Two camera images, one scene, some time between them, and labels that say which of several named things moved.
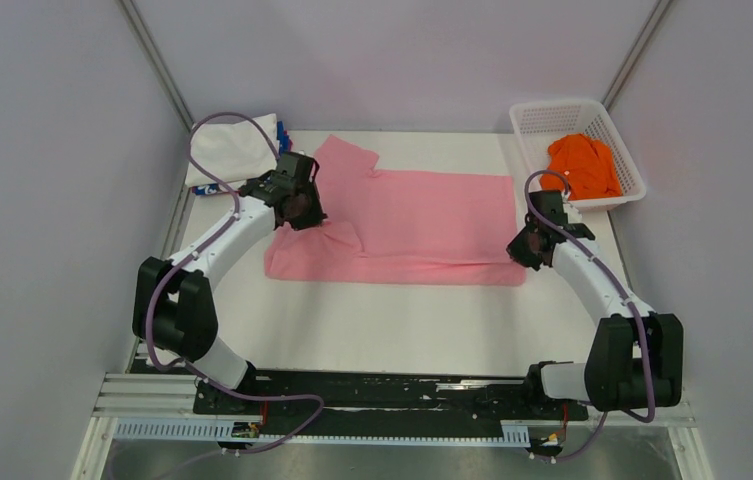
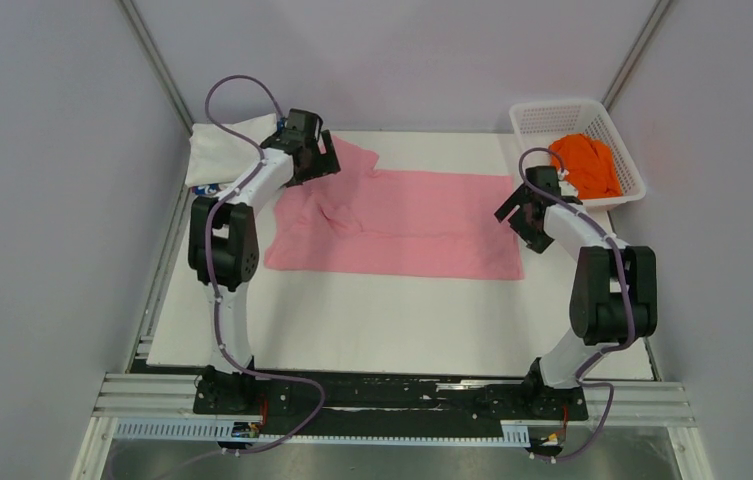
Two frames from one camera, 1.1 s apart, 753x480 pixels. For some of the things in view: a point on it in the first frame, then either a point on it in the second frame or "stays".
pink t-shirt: [400, 227] stays
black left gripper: [314, 218] -> [324, 164]
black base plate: [369, 403] stays
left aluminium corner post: [157, 62] stays
